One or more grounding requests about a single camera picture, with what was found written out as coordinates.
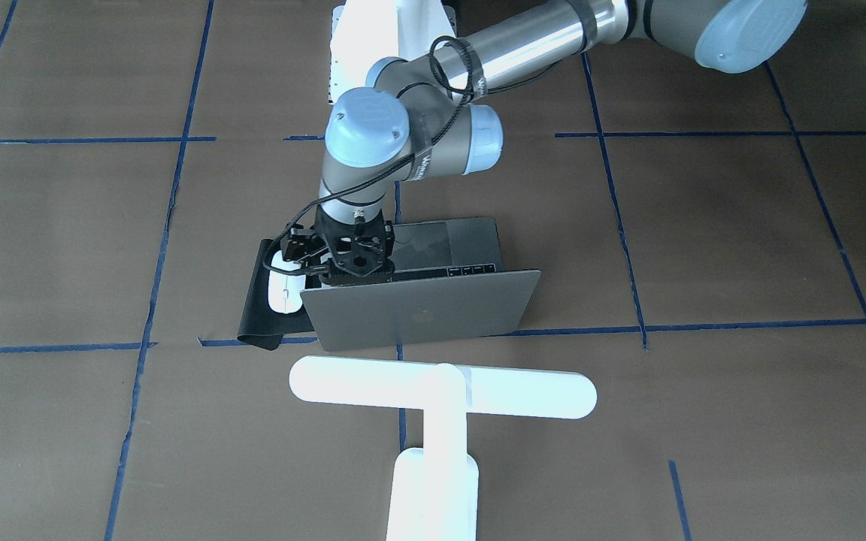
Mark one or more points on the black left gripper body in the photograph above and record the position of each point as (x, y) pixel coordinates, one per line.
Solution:
(299, 246)

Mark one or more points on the white computer mouse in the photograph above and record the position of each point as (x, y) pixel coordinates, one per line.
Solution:
(284, 291)

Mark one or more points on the grey laptop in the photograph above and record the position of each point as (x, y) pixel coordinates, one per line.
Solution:
(449, 283)

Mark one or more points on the black mouse pad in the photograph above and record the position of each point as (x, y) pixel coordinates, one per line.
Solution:
(259, 325)

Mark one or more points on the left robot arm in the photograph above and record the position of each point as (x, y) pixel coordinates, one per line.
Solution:
(416, 118)

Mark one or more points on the white desk lamp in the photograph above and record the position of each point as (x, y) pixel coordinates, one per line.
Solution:
(435, 486)

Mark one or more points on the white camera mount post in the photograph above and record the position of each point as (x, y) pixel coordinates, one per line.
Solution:
(364, 32)

